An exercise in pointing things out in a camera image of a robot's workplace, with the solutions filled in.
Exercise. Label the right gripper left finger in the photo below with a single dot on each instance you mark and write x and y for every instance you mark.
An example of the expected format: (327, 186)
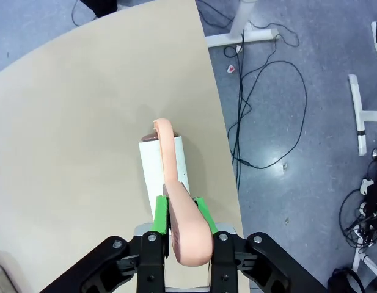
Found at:
(160, 216)

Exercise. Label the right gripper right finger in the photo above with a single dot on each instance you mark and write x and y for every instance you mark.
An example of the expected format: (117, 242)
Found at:
(223, 262)

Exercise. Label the black bag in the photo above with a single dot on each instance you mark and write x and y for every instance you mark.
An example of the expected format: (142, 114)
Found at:
(345, 282)

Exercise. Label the white plug adapter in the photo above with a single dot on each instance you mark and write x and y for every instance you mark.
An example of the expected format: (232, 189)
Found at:
(366, 186)

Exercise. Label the red and white scrap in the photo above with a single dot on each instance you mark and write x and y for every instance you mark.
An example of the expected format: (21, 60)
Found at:
(231, 69)

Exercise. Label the white table base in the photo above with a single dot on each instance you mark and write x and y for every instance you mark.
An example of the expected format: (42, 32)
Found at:
(357, 107)

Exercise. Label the white height-adjustable table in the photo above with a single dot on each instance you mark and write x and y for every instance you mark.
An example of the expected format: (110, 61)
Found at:
(241, 18)

